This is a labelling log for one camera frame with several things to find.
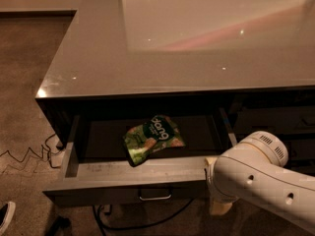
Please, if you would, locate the green snack bag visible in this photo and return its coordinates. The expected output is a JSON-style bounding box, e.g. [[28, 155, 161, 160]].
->
[[123, 115, 186, 167]]

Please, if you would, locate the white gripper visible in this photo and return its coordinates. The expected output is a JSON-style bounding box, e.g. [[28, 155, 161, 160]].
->
[[205, 156, 238, 216]]

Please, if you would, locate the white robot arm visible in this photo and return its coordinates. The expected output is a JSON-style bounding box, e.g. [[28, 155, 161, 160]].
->
[[205, 131, 315, 234]]

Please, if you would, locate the dark cabinet with glossy top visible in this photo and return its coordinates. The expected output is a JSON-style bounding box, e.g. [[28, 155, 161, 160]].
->
[[34, 0, 315, 182]]

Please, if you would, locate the black and white shoe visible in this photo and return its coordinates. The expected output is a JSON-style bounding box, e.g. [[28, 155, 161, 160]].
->
[[0, 202, 16, 236]]

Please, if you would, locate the thick black cable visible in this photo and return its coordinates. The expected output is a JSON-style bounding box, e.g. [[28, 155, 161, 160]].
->
[[92, 199, 195, 236]]

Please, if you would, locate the thin black wire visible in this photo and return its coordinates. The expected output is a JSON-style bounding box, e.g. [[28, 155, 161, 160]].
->
[[0, 133, 63, 171]]

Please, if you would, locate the drawer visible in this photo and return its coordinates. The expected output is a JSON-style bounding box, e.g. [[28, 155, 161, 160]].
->
[[43, 108, 236, 207], [284, 139, 315, 176], [233, 106, 315, 135]]

